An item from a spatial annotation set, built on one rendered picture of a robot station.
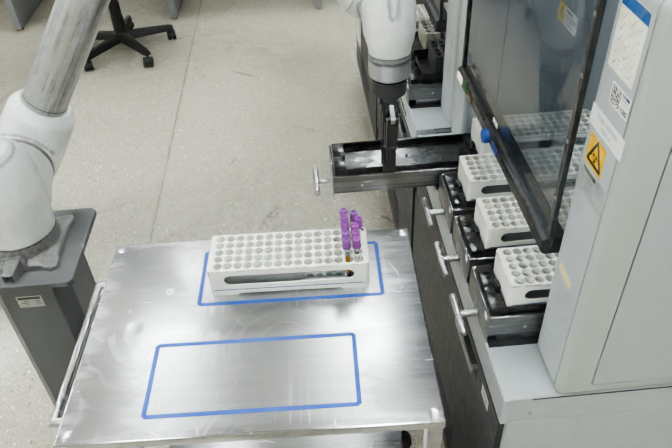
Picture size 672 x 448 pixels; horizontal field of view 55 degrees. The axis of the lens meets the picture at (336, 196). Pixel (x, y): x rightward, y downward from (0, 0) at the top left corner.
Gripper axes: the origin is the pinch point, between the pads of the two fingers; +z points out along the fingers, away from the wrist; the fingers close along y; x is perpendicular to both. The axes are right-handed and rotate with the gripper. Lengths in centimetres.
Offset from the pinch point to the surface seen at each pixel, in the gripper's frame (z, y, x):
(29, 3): 74, 315, 196
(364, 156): 4.0, 5.6, 5.0
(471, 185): -1.3, -15.7, -15.6
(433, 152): 4.0, 5.0, -11.8
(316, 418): 3, -66, 21
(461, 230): 4.1, -23.7, -12.0
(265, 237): -3.4, -29.3, 28.1
